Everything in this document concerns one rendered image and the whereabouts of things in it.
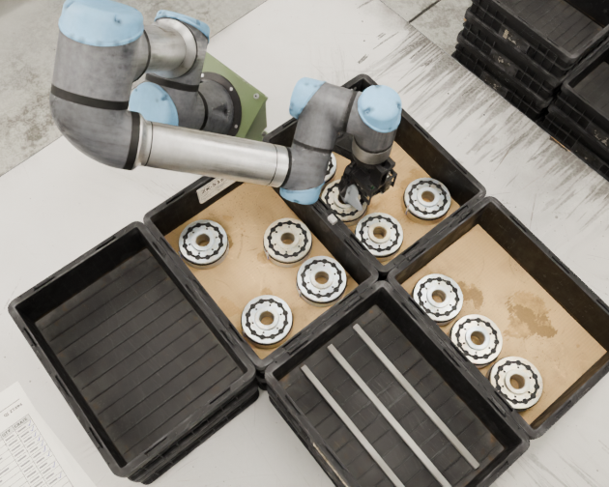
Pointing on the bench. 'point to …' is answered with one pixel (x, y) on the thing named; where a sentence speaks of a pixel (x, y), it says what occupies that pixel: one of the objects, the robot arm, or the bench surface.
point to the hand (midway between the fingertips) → (354, 192)
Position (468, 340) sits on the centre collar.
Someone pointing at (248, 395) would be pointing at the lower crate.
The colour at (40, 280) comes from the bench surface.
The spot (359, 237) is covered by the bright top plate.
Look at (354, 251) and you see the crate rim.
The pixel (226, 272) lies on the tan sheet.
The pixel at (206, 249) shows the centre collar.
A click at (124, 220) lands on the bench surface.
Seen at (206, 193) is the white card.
